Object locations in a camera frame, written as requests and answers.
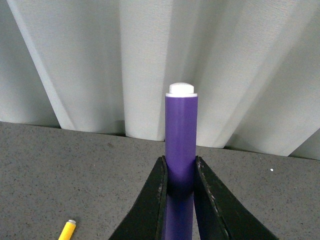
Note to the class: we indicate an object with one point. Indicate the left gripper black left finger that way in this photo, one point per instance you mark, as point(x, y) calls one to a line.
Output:
point(146, 218)

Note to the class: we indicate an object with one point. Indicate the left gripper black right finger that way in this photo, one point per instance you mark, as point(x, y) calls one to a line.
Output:
point(219, 214)

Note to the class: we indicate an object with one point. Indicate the purple marker pen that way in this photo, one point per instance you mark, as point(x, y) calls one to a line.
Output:
point(181, 110)

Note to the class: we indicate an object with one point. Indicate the yellow highlighter pen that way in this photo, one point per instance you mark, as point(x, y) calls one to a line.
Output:
point(68, 230)

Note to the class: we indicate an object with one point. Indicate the white curtain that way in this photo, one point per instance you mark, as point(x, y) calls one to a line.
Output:
point(104, 66)

